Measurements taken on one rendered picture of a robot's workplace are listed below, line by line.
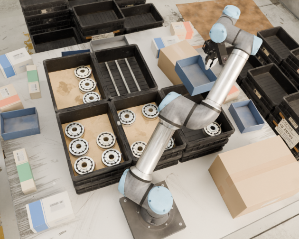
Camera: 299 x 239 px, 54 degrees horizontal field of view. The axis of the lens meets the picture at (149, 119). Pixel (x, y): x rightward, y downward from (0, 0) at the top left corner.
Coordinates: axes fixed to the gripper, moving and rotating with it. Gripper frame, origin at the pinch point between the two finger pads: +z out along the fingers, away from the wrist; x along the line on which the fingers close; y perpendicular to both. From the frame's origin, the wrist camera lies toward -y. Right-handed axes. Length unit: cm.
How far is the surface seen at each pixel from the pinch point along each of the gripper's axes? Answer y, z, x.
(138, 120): -1.2, 32.9, 35.9
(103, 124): 2, 35, 56
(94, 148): -11, 35, 65
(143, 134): -11, 33, 37
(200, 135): -22.6, 30.4, 6.2
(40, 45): 139, 92, 70
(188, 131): -17.5, 30.9, 11.0
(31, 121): 26, 51, 92
